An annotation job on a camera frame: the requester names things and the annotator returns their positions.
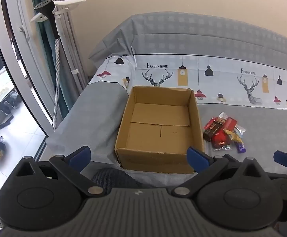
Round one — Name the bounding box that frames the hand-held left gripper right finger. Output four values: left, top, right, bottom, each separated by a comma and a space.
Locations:
172, 147, 266, 198

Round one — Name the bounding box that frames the large red snack packet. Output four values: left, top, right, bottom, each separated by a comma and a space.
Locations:
212, 129, 233, 151

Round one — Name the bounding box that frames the grey sneaker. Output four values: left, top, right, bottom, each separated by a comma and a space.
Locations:
8, 91, 19, 109

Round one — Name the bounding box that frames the white sliding door frame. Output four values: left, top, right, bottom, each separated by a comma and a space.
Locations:
0, 0, 55, 230

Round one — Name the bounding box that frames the black sneaker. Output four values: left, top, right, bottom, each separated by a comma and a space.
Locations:
0, 101, 13, 116

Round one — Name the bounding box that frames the red snack box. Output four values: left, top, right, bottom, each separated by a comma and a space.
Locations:
223, 117, 238, 131

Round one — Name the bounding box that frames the cardboard box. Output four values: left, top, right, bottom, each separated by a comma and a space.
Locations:
114, 86, 205, 174

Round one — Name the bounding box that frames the purple snack packet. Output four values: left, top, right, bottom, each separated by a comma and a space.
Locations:
233, 139, 247, 154

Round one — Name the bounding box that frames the grey printed bed sheet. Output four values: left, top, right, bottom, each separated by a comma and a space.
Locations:
38, 11, 287, 193

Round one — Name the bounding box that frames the small red snack packet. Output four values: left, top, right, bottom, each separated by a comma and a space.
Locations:
203, 118, 216, 130

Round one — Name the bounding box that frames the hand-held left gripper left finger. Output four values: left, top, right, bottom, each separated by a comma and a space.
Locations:
9, 146, 106, 198

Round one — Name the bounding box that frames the grey curtain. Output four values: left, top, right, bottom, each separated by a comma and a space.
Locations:
29, 0, 90, 126

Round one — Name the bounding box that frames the yellow candy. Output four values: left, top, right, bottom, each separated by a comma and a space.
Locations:
224, 129, 240, 141

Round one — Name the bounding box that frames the garment steamer with hanger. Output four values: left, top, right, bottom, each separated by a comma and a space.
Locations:
30, 0, 87, 132

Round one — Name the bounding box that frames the dark brown snack packet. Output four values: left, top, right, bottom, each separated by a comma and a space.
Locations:
203, 121, 223, 143

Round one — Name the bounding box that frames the dark knitted cloth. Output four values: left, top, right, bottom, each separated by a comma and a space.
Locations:
91, 167, 144, 189

